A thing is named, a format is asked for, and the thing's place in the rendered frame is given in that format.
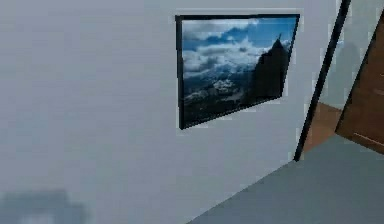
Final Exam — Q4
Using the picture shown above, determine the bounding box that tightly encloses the brown wooden room door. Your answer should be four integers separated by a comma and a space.
334, 11, 384, 156

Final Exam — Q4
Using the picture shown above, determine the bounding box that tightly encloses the framed mountain sky picture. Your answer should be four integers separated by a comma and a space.
175, 13, 301, 131

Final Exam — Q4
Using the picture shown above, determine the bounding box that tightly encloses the black door frame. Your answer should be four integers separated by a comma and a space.
293, 0, 352, 163

